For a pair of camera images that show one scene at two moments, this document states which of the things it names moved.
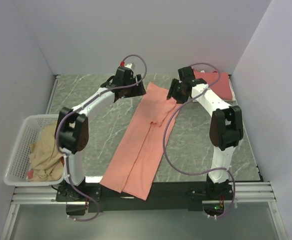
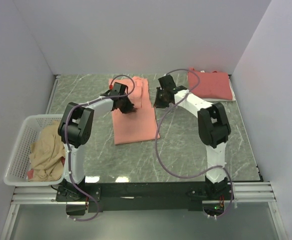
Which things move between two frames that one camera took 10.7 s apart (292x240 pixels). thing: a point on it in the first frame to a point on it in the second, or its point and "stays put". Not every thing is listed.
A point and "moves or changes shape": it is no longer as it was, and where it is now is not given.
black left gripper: x=138 y=90 to x=129 y=108
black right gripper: x=172 y=93 to x=158 y=103
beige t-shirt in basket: x=45 y=158 stays put
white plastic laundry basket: x=16 y=172 stays put
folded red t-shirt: x=219 y=83 stays put
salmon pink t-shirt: x=140 y=144 moves or changes shape
